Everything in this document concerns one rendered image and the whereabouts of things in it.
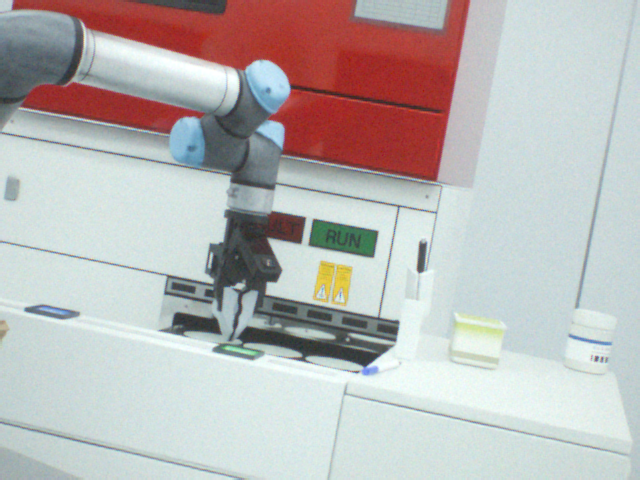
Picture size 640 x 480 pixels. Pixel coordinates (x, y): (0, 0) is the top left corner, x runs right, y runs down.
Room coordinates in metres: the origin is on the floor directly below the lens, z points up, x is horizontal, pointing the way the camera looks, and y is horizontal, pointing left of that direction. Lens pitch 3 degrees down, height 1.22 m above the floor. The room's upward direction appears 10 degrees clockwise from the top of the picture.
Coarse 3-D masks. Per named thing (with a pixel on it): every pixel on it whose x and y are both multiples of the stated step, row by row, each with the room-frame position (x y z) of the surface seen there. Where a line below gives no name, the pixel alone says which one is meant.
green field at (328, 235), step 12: (324, 228) 2.15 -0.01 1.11; (336, 228) 2.14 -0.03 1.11; (348, 228) 2.14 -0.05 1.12; (312, 240) 2.15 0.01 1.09; (324, 240) 2.14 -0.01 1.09; (336, 240) 2.14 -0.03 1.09; (348, 240) 2.14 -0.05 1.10; (360, 240) 2.13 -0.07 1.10; (372, 240) 2.13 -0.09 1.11; (360, 252) 2.13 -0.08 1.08
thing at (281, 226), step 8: (272, 216) 2.16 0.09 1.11; (280, 216) 2.16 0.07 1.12; (288, 216) 2.16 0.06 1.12; (264, 224) 2.17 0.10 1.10; (272, 224) 2.16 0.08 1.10; (280, 224) 2.16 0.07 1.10; (288, 224) 2.16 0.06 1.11; (296, 224) 2.16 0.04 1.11; (264, 232) 2.17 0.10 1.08; (272, 232) 2.16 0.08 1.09; (280, 232) 2.16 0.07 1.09; (288, 232) 2.16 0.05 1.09; (296, 232) 2.15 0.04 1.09; (296, 240) 2.15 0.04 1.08
